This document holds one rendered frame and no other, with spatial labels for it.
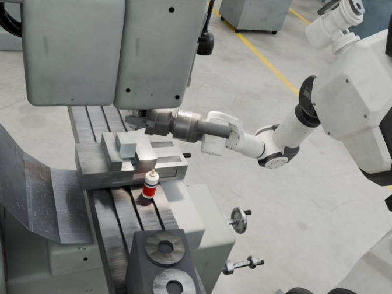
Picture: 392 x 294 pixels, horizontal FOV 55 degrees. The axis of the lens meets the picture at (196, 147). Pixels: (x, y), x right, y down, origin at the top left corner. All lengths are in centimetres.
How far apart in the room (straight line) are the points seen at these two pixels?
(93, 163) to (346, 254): 202
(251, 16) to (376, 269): 485
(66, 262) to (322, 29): 94
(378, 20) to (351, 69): 616
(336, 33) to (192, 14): 32
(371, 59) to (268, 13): 500
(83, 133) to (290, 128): 74
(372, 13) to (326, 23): 607
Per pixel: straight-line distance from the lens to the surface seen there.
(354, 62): 81
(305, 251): 268
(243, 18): 555
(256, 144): 121
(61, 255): 120
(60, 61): 84
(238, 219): 168
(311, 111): 106
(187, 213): 134
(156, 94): 95
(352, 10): 91
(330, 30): 93
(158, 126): 106
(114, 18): 82
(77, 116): 155
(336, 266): 273
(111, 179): 123
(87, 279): 136
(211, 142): 107
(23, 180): 122
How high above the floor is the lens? 185
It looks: 37 degrees down
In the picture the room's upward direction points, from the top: 17 degrees clockwise
